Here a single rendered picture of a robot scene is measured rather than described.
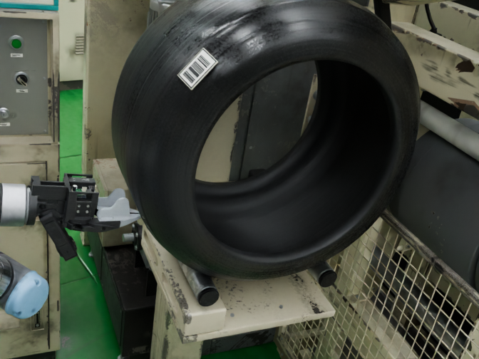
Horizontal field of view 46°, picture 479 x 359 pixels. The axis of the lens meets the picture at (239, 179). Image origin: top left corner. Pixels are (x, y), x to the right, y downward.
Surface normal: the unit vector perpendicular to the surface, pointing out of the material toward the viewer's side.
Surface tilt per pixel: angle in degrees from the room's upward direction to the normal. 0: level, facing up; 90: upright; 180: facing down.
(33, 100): 90
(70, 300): 0
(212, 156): 90
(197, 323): 90
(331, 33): 79
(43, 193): 90
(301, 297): 0
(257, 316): 0
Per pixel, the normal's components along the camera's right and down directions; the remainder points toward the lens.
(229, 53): -0.10, -0.14
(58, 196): 0.37, 0.48
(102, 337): 0.14, -0.87
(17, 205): 0.45, 0.00
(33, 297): 0.84, 0.36
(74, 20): 0.58, 0.46
